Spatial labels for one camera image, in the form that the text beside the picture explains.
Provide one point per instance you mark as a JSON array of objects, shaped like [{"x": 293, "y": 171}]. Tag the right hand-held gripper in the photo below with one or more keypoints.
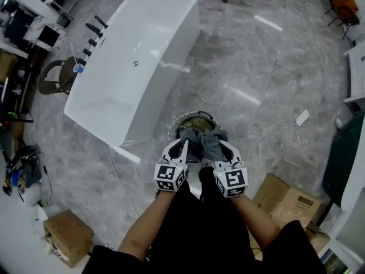
[{"x": 234, "y": 180}]

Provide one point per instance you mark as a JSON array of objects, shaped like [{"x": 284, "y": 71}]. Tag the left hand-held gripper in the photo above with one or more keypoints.
[{"x": 166, "y": 173}]

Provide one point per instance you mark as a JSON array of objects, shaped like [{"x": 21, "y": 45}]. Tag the grey cloth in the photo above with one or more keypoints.
[{"x": 209, "y": 145}]

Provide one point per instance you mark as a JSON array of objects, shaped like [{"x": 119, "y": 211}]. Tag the round woven basket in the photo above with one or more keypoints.
[{"x": 196, "y": 122}]

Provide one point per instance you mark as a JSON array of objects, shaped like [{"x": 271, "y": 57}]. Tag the white bathtub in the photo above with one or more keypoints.
[{"x": 128, "y": 76}]

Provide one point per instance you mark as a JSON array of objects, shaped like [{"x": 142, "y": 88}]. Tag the person's right forearm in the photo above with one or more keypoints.
[{"x": 252, "y": 218}]

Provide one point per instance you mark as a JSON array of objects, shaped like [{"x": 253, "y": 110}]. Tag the person's left forearm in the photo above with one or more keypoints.
[{"x": 148, "y": 227}]

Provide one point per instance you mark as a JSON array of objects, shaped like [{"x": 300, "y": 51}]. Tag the black bathtub spout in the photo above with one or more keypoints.
[{"x": 94, "y": 30}]

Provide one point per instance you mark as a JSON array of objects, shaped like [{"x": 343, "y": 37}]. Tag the white plank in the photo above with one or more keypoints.
[{"x": 127, "y": 154}]

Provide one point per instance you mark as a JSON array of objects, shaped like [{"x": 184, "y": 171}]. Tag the large cardboard box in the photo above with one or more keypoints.
[{"x": 285, "y": 198}]

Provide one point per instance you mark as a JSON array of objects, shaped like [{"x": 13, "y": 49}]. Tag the white power adapter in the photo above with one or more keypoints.
[{"x": 302, "y": 117}]

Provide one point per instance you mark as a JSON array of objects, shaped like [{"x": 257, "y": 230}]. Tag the person's black clothing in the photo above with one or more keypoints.
[{"x": 205, "y": 238}]

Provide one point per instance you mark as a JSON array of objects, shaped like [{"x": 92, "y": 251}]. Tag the dark green cover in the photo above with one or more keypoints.
[{"x": 345, "y": 161}]

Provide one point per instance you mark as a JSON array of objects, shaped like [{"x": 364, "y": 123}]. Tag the blue cup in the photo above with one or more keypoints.
[{"x": 78, "y": 69}]

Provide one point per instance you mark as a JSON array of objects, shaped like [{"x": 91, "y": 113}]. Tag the black tap knob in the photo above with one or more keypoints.
[
  {"x": 81, "y": 61},
  {"x": 92, "y": 42},
  {"x": 87, "y": 52}
]

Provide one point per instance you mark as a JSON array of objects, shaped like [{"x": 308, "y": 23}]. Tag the small cardboard box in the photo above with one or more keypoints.
[{"x": 68, "y": 235}]

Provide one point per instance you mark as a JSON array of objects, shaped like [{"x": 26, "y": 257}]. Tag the brown round chair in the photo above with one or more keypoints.
[{"x": 64, "y": 73}]

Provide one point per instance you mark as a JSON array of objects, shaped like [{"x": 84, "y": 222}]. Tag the white cabinet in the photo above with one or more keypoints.
[{"x": 356, "y": 76}]

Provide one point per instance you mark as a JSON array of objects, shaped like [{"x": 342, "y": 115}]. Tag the black hand shower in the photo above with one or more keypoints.
[{"x": 101, "y": 21}]

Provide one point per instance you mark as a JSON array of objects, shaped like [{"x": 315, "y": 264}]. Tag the black and blue bag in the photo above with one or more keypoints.
[{"x": 24, "y": 167}]

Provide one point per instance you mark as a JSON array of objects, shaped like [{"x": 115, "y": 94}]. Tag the black desk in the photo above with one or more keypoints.
[{"x": 14, "y": 96}]

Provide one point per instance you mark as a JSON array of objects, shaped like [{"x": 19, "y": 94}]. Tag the orange chair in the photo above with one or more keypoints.
[{"x": 345, "y": 1}]

